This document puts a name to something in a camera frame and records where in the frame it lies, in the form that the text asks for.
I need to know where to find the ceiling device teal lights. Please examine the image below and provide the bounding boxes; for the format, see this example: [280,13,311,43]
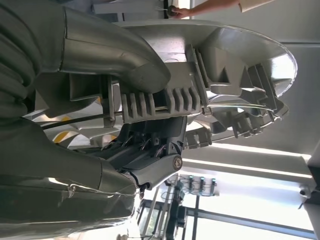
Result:
[170,173,218,198]

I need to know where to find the ceiling light panel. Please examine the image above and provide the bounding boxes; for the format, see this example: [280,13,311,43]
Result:
[182,158,314,180]
[211,142,312,162]

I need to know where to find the person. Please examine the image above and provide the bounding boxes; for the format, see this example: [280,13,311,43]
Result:
[167,0,275,20]

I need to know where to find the black hanging equipment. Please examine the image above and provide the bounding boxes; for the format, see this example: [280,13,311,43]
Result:
[165,188,188,240]

